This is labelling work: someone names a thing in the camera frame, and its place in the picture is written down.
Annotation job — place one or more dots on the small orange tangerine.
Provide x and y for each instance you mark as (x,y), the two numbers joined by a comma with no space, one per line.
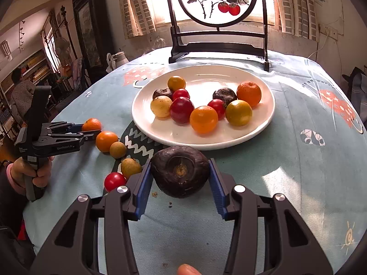
(176,83)
(204,119)
(91,125)
(107,141)

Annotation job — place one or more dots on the tall black-framed painting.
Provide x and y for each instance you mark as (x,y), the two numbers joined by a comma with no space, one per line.
(87,34)

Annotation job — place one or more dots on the dark water chestnut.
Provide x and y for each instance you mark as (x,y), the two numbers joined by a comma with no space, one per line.
(224,95)
(162,92)
(180,172)

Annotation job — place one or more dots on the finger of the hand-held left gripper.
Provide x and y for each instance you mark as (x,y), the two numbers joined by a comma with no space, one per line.
(90,137)
(76,126)

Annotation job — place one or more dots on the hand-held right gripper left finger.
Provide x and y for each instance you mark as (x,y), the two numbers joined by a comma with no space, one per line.
(142,192)

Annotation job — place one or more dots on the person's right hand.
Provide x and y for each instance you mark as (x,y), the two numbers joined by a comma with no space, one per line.
(187,269)

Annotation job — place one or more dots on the person's left forearm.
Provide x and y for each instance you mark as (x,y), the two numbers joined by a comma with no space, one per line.
(13,182)

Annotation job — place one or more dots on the brown longan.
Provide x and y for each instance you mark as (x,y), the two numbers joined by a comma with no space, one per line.
(117,150)
(130,167)

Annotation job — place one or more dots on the standing fan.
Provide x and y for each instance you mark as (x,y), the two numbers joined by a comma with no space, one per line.
(61,45)

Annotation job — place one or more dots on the white round plate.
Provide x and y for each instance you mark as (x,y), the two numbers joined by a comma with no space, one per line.
(206,77)

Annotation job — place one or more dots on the dark wooden coat stand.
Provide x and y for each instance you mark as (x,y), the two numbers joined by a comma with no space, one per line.
(67,28)

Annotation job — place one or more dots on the yellow plum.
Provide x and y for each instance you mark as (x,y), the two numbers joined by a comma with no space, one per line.
(161,106)

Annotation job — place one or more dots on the white wall outlet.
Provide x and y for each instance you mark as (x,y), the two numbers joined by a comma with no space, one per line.
(329,30)

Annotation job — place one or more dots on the green-orange tangerine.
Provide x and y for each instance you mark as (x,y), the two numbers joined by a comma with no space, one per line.
(238,112)

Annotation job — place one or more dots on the dimpled orange mandarin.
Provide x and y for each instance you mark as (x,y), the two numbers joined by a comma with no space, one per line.
(249,93)

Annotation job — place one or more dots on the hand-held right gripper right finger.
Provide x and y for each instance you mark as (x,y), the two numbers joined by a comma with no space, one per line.
(219,192)

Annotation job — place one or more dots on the bright window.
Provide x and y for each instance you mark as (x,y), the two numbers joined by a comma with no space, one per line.
(160,0)

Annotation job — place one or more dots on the person's left hand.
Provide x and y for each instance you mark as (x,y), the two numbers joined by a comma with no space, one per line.
(18,172)

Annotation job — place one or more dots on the red cherry tomato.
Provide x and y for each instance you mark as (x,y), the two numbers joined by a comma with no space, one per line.
(114,181)
(217,106)
(181,94)

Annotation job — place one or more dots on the checked curtain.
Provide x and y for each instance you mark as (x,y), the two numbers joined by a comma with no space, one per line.
(295,5)
(136,5)

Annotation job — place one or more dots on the pile of clothes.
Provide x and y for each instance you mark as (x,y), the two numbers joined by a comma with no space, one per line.
(357,86)

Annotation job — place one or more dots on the dark red plum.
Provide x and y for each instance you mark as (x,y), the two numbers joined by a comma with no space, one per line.
(182,109)

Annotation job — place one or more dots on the white pitcher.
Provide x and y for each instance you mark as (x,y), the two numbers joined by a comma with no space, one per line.
(120,60)

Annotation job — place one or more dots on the bookshelf with books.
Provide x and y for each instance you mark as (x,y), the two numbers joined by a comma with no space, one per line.
(37,63)

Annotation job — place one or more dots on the white plastic bag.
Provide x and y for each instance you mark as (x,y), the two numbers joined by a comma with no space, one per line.
(109,63)

